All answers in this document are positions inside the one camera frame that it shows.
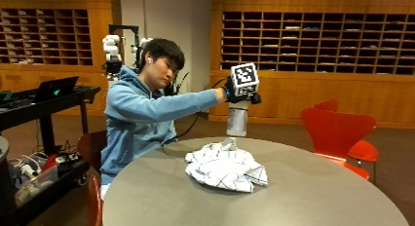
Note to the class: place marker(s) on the grey metal bottle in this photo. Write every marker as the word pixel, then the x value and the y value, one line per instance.
pixel 237 119

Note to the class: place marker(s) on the white marker cube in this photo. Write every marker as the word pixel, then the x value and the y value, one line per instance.
pixel 245 78

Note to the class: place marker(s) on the white checked cloth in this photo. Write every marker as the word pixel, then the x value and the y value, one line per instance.
pixel 225 167

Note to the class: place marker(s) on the wooden pigeonhole shelf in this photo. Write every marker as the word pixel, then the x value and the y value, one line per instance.
pixel 318 42
pixel 42 36

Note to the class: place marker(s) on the the person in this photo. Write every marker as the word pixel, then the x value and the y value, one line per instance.
pixel 138 112

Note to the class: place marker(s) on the dark red chair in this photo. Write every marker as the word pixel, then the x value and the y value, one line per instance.
pixel 92 174

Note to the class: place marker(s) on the black laptop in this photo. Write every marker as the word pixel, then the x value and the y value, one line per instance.
pixel 53 89

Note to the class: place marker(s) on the black cart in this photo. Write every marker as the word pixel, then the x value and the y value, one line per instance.
pixel 38 148

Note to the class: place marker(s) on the clear plastic bin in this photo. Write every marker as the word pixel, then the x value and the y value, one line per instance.
pixel 36 183

